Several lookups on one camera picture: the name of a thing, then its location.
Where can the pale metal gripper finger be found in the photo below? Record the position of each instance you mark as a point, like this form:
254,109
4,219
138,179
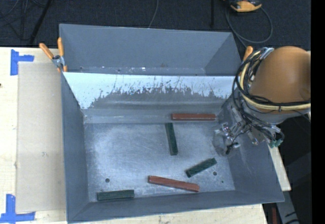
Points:
219,134
221,148

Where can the grey metal bin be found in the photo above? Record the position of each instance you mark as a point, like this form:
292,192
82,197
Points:
142,146

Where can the red-brown flat block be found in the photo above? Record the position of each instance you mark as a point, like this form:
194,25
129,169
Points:
193,116
174,184

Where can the pale flat board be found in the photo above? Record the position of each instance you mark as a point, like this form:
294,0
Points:
38,129

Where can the dark green flat block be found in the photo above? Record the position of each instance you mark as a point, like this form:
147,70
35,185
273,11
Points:
115,195
201,167
171,139

